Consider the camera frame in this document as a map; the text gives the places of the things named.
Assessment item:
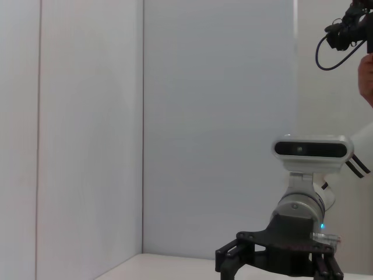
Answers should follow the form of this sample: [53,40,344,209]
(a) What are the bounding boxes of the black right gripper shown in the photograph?
[215,213,345,280]

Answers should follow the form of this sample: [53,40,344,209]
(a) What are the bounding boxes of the person's bare hand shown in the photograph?
[357,52,373,108]

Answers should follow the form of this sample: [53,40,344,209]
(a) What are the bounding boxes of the right wrist cable with connector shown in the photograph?
[311,232,342,246]

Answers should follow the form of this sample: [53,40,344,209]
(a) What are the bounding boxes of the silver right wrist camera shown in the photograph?
[272,134,355,173]

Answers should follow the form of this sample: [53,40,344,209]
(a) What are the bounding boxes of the dark looped camera cable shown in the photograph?
[315,34,368,71]

